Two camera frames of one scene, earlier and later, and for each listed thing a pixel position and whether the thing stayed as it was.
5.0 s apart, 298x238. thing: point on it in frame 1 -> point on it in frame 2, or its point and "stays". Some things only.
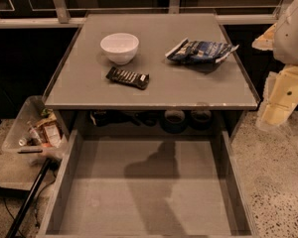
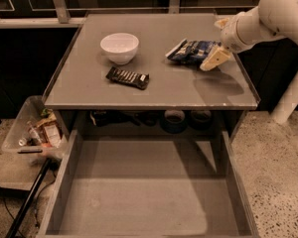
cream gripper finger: [281, 91] -> [216, 58]
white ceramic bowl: [120, 48] stays
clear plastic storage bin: [35, 128] stays
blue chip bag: [202, 51] stays
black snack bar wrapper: [127, 77] stays
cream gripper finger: [266, 41] -> [222, 23]
